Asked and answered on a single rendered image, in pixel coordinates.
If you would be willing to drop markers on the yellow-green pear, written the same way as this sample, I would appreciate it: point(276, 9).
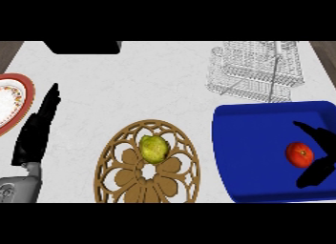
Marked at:
point(153, 149)

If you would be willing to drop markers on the brown wooden openwork trivet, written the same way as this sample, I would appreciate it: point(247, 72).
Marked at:
point(147, 178)

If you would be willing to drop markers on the red-rimmed white plate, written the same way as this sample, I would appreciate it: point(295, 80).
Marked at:
point(4, 106)

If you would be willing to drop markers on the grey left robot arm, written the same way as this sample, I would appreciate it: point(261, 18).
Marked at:
point(17, 186)

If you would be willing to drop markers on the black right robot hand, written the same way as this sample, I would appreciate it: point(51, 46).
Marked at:
point(329, 143)

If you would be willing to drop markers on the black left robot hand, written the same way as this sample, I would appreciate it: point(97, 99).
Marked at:
point(33, 130)

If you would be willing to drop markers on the red tomato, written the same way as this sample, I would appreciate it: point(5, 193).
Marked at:
point(299, 154)

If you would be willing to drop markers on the blue tray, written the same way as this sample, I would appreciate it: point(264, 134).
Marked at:
point(259, 149)

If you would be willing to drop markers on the black appliance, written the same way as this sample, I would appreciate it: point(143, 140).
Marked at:
point(83, 46)

